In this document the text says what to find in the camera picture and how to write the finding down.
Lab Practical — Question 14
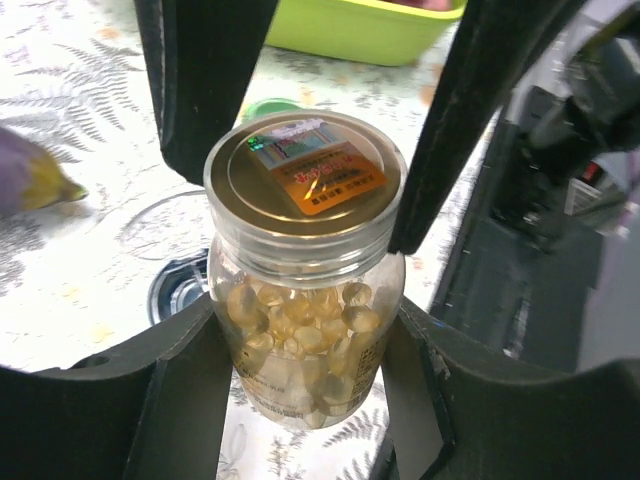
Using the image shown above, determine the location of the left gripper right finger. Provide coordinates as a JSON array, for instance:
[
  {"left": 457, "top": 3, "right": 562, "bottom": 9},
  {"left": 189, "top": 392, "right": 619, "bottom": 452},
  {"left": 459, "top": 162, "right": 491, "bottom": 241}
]
[{"left": 382, "top": 300, "right": 639, "bottom": 479}]

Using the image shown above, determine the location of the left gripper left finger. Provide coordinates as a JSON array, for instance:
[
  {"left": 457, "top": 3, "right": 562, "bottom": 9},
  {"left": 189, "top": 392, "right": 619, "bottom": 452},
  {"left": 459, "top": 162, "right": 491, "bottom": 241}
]
[{"left": 1, "top": 295, "right": 232, "bottom": 479}]

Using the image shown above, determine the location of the purple eggplant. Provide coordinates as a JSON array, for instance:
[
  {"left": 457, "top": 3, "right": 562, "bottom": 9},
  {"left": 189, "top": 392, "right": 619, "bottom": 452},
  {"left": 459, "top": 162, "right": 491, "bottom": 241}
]
[{"left": 1, "top": 127, "right": 88, "bottom": 216}]

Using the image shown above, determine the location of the amber pill bottle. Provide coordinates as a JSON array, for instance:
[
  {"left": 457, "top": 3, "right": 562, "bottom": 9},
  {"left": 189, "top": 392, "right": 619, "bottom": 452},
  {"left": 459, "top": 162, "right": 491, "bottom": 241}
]
[{"left": 207, "top": 237, "right": 406, "bottom": 430}]

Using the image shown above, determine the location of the blue round pill box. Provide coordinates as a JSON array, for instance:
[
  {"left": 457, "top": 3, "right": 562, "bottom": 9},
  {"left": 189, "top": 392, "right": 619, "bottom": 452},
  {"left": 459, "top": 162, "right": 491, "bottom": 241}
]
[{"left": 147, "top": 248, "right": 209, "bottom": 325}]

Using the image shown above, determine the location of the green vegetable basket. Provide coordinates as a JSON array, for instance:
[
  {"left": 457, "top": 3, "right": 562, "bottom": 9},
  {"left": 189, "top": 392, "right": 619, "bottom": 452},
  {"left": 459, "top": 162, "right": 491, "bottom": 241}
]
[{"left": 265, "top": 0, "right": 466, "bottom": 66}]

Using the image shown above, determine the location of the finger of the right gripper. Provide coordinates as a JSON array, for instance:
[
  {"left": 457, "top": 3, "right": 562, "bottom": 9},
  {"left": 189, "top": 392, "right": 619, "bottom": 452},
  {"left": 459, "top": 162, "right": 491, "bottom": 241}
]
[{"left": 134, "top": 0, "right": 278, "bottom": 185}]

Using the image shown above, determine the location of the clear pill box lid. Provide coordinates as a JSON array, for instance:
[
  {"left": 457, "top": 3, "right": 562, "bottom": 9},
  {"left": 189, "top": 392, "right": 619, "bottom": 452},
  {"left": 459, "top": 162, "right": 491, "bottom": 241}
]
[{"left": 119, "top": 190, "right": 214, "bottom": 261}]

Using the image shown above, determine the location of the green round pill box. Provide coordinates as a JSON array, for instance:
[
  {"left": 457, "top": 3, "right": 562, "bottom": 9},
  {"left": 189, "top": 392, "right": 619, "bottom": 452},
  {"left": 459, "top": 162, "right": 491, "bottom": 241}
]
[{"left": 241, "top": 98, "right": 301, "bottom": 122}]

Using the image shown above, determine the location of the gold bottle cap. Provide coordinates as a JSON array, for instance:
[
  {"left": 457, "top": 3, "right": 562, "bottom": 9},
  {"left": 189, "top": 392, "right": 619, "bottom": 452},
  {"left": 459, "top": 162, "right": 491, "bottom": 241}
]
[{"left": 204, "top": 110, "right": 407, "bottom": 284}]

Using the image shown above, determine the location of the floral table mat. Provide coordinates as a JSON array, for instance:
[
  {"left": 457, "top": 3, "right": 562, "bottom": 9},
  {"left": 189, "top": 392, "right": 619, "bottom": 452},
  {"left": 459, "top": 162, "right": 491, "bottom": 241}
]
[{"left": 1, "top": 1, "right": 486, "bottom": 479}]

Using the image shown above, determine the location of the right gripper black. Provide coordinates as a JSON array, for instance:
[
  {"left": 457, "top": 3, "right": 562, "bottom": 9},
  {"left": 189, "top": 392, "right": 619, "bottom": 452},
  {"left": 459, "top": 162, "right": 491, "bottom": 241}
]
[{"left": 388, "top": 0, "right": 639, "bottom": 255}]

